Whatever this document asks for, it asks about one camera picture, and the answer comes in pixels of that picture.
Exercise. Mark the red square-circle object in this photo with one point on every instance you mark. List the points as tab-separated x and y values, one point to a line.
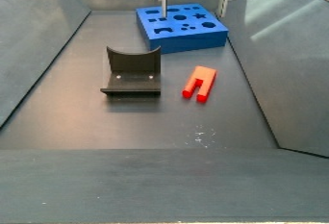
201	79

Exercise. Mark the blue foam shape fixture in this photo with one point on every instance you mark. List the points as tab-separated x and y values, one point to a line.
189	28

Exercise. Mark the black curved regrasp stand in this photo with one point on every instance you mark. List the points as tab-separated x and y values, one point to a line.
135	72

